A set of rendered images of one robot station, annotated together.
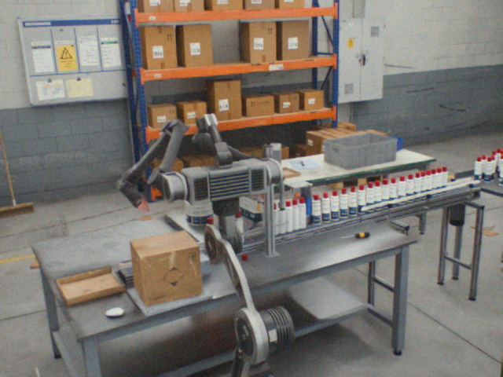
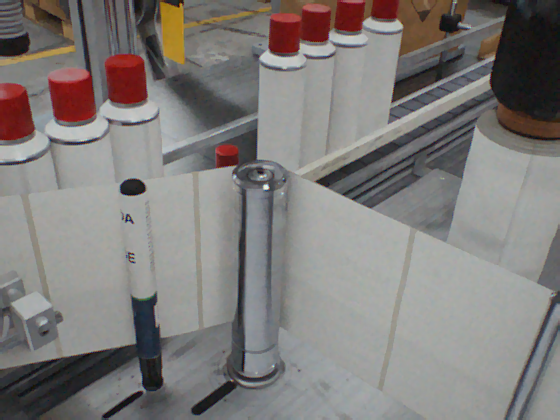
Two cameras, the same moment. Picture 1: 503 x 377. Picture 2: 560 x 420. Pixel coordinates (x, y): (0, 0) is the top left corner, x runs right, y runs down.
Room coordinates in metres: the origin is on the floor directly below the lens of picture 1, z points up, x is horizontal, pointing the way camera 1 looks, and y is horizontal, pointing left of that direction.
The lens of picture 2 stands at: (3.79, -0.13, 1.27)
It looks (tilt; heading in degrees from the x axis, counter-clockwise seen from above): 34 degrees down; 161
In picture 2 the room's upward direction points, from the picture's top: 3 degrees clockwise
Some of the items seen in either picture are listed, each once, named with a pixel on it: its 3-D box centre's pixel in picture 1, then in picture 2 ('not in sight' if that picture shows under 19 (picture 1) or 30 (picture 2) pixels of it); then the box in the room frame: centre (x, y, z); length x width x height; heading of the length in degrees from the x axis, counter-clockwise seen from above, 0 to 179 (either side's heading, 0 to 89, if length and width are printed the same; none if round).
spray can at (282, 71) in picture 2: (239, 227); (280, 108); (3.18, 0.07, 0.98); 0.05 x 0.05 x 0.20
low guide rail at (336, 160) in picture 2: (207, 244); (399, 128); (3.12, 0.27, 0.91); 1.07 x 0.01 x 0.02; 119
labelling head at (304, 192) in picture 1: (299, 203); not in sight; (3.51, -0.33, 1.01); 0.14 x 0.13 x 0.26; 119
